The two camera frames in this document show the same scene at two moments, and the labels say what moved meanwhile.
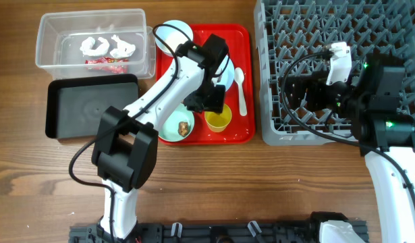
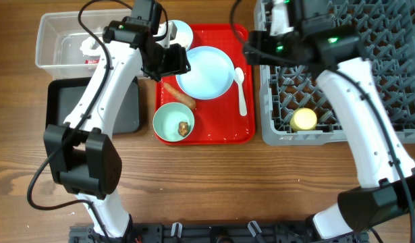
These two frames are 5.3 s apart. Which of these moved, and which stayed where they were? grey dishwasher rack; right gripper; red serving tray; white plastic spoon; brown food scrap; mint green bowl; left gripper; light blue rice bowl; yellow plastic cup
Moved: right gripper; yellow plastic cup; left gripper
Stayed: red serving tray; mint green bowl; brown food scrap; white plastic spoon; light blue rice bowl; grey dishwasher rack
